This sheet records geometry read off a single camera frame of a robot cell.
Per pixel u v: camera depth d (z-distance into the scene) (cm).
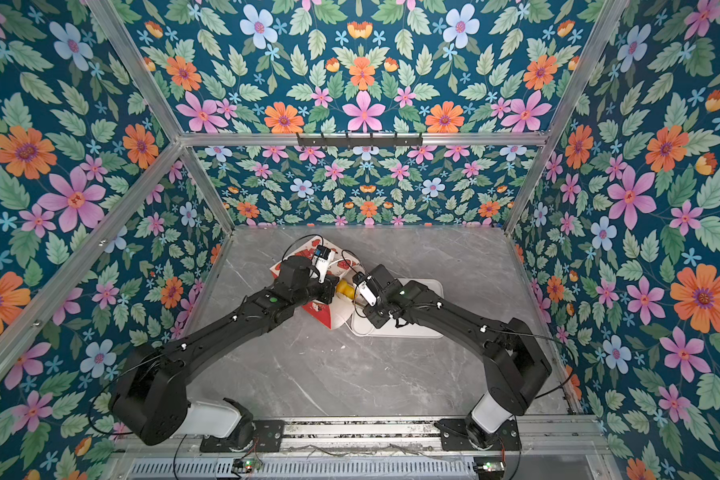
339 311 94
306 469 77
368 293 73
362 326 93
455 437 73
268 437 73
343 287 90
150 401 42
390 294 64
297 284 65
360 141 92
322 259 73
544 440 73
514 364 43
